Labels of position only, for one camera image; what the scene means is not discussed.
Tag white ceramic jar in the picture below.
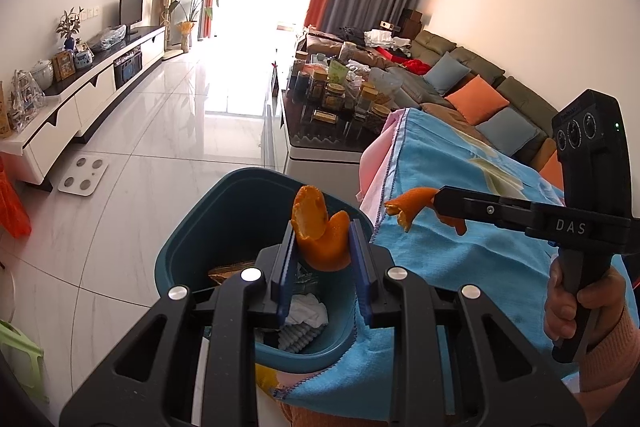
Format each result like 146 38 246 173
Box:
31 58 55 90

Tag person's right hand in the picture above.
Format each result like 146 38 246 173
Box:
544 252 628 348

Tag black bag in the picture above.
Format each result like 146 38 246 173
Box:
337 27 368 45

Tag white and black cabinet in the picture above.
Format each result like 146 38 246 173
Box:
0 26 167 192

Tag green brown sofa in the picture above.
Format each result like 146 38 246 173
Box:
300 29 563 172

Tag white tissue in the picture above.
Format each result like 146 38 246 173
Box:
285 292 328 327

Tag ship model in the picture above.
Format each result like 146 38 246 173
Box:
7 69 46 132

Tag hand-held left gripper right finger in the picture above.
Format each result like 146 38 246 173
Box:
347 221 587 427

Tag wooden picture frame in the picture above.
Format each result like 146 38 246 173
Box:
52 51 77 82

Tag red cloth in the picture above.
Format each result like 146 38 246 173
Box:
400 57 432 75

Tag brown boxes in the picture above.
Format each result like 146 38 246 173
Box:
400 9 425 35

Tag gold snack wrapper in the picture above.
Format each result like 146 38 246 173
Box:
207 261 258 285

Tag large orange peel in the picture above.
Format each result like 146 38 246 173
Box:
291 184 352 272

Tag white foam fruit net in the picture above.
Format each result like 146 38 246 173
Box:
277 324 321 353

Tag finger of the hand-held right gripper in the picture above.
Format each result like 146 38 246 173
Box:
433 186 538 235

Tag tall plant in yellow vase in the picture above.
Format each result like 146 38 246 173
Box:
167 0 221 52

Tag blue printed blanket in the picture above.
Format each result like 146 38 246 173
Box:
272 107 640 423

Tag white bathroom scale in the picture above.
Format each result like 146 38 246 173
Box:
57 156 110 195

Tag teal trash bin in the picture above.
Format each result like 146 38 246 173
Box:
155 167 373 370

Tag black monitor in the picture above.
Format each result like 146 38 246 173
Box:
119 0 145 36

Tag orange pillow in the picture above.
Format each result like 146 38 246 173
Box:
444 74 508 126
540 152 563 188

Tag green plastic stool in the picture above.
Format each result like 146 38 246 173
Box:
0 319 43 408

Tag blue vase with twigs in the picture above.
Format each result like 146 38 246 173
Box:
56 7 85 52

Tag white clothes pile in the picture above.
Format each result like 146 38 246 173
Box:
364 29 413 50

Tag blue-grey pillow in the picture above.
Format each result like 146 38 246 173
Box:
475 107 541 158
424 53 472 92

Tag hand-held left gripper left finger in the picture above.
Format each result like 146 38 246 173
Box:
59 222 301 427

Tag clear plastic bag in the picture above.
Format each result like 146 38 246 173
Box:
92 24 127 50

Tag small orange peel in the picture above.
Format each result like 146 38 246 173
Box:
384 187 468 237

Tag pink cloth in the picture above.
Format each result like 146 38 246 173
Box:
357 108 406 218

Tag orange plastic bag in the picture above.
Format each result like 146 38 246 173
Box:
0 157 32 239

